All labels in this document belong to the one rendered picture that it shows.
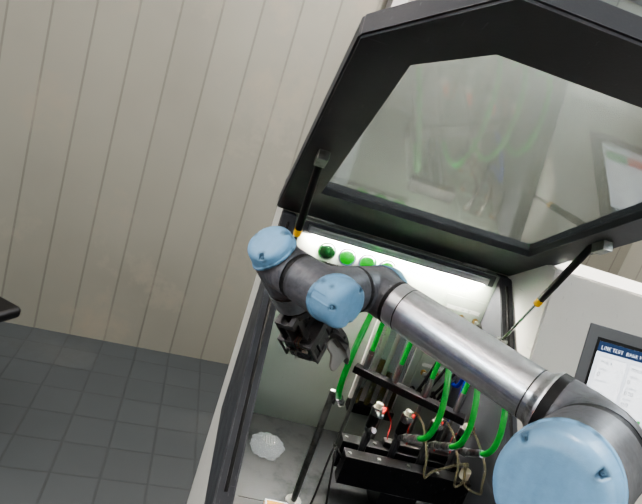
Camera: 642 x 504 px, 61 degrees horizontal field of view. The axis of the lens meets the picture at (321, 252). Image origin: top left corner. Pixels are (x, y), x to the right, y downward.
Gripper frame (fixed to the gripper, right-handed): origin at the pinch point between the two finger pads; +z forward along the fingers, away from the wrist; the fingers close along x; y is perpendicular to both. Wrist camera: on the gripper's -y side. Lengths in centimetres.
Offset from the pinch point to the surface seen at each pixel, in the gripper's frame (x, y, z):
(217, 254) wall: -164, -100, 126
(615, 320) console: 49, -52, 41
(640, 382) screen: 57, -44, 56
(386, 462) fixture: 5.4, 3.3, 44.2
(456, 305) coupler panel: 8, -46, 42
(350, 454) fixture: -2.1, 6.2, 39.1
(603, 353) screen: 47, -44, 46
